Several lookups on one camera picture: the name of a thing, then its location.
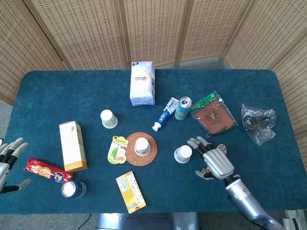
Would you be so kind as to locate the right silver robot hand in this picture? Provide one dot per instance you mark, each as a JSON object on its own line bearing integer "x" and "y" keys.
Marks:
{"x": 218, "y": 163}

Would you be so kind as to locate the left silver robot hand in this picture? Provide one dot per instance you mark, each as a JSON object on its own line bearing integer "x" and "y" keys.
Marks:
{"x": 4, "y": 167}

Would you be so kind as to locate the white paper cup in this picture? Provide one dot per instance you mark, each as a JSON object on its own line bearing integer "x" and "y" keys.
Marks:
{"x": 108, "y": 117}
{"x": 183, "y": 153}
{"x": 142, "y": 146}

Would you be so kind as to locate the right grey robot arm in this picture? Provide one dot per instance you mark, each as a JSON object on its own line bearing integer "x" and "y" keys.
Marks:
{"x": 247, "y": 201}

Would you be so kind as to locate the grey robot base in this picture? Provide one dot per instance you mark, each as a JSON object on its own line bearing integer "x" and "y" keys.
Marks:
{"x": 144, "y": 222}

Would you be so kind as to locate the red biscuit packet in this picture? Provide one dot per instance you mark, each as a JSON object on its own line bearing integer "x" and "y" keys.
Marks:
{"x": 43, "y": 171}

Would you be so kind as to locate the green packaged brown cloth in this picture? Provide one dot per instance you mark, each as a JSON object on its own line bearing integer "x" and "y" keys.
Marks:
{"x": 213, "y": 117}

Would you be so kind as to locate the clear plastic bag dark contents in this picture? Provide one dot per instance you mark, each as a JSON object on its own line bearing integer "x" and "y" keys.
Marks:
{"x": 256, "y": 119}

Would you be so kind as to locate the light green drink can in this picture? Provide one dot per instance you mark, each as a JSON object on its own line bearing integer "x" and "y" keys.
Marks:
{"x": 182, "y": 110}

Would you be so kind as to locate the tall cream carton box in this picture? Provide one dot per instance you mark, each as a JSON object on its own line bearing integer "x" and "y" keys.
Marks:
{"x": 72, "y": 146}

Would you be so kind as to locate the blue can white lid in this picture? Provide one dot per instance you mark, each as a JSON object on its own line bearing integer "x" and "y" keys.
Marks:
{"x": 72, "y": 189}

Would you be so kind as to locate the blue white toothpaste tube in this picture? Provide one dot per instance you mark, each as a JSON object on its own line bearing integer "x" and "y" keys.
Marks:
{"x": 165, "y": 115}

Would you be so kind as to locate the woven folding screen panel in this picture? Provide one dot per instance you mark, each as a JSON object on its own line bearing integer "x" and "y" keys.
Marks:
{"x": 19, "y": 48}
{"x": 295, "y": 83}
{"x": 211, "y": 28}
{"x": 302, "y": 148}
{"x": 84, "y": 36}
{"x": 153, "y": 28}
{"x": 263, "y": 36}

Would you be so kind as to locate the round woven brown coaster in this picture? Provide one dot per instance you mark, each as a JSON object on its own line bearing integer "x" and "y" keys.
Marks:
{"x": 130, "y": 155}

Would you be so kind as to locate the blue felt table cover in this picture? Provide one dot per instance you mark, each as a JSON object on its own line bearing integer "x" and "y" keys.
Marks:
{"x": 60, "y": 95}

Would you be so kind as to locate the yellow printed flat box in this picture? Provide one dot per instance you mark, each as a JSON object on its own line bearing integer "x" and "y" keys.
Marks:
{"x": 130, "y": 191}

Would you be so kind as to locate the white object on floor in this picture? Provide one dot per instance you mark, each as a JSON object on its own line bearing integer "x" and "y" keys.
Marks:
{"x": 297, "y": 218}

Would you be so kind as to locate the green lip balm blister pack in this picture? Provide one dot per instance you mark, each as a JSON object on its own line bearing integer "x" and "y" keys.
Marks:
{"x": 117, "y": 151}

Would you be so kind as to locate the white paper bag package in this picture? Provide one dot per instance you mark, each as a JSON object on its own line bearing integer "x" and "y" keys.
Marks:
{"x": 142, "y": 86}

